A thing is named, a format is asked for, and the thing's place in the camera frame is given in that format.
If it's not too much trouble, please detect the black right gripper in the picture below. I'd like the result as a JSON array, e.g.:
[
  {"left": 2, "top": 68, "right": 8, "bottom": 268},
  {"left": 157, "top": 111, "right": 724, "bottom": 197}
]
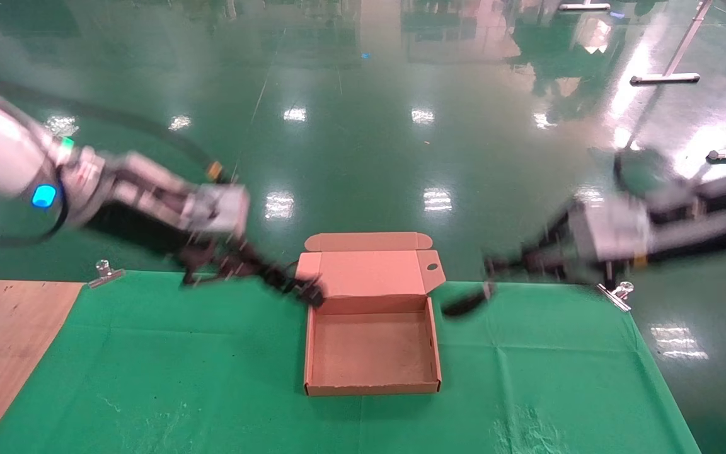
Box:
[{"left": 480, "top": 213, "right": 604, "bottom": 301}]

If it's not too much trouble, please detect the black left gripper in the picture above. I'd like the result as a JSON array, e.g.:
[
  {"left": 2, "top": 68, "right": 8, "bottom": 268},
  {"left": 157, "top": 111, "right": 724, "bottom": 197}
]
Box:
[{"left": 95, "top": 205, "right": 326, "bottom": 310}]

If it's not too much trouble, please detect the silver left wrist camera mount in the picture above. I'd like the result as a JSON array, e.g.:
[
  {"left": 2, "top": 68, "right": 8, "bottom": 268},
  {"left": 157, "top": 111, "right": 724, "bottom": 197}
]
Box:
[{"left": 187, "top": 183, "right": 250, "bottom": 240}]

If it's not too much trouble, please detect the white pole floor stand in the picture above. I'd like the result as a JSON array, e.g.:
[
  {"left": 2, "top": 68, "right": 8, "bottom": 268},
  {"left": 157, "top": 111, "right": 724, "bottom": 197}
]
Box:
[{"left": 630, "top": 0, "right": 713, "bottom": 86}]

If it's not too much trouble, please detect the green table cloth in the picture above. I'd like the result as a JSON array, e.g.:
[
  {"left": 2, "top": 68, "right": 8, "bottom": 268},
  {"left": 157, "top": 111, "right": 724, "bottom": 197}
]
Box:
[{"left": 0, "top": 270, "right": 704, "bottom": 454}]

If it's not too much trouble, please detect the silver binder clip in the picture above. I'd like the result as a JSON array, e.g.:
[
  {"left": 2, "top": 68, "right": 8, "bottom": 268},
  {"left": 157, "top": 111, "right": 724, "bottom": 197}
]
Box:
[
  {"left": 596, "top": 281, "right": 635, "bottom": 313},
  {"left": 88, "top": 260, "right": 125, "bottom": 289}
]

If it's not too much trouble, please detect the long black left arm cable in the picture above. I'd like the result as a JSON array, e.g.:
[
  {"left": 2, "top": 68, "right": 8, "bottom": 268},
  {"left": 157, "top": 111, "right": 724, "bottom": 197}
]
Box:
[{"left": 0, "top": 69, "right": 238, "bottom": 250}]

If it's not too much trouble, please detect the flat open cardboard box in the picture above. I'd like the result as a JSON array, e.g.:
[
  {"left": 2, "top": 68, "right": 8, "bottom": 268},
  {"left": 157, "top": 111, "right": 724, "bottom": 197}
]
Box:
[{"left": 294, "top": 231, "right": 447, "bottom": 398}]

